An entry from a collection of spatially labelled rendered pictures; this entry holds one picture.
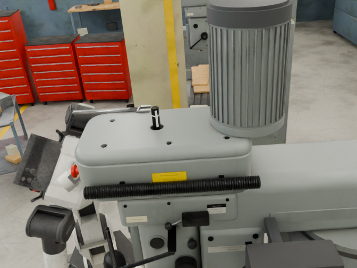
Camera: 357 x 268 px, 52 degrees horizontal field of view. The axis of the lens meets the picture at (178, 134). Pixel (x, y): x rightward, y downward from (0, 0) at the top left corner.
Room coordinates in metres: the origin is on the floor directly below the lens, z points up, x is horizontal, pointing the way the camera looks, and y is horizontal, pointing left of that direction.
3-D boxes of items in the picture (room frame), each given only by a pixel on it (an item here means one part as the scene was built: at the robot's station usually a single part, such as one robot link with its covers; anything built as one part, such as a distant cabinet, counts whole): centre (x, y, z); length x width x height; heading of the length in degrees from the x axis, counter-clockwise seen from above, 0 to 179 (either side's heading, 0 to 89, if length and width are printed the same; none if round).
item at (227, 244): (0.90, -0.14, 1.47); 0.24 x 0.19 x 0.26; 178
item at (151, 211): (0.91, 0.02, 1.68); 0.34 x 0.24 x 0.10; 88
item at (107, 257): (0.86, 0.24, 1.44); 0.07 x 0.07 x 0.06
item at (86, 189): (0.77, 0.03, 1.79); 0.45 x 0.04 x 0.04; 88
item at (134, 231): (0.92, 0.17, 1.45); 0.04 x 0.04 x 0.21; 88
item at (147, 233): (0.91, 0.05, 1.47); 0.21 x 0.19 x 0.32; 178
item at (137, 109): (1.04, 0.20, 1.89); 0.24 x 0.04 x 0.01; 85
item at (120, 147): (0.91, 0.04, 1.81); 0.47 x 0.26 x 0.16; 88
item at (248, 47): (0.90, -0.19, 2.05); 0.20 x 0.20 x 0.32
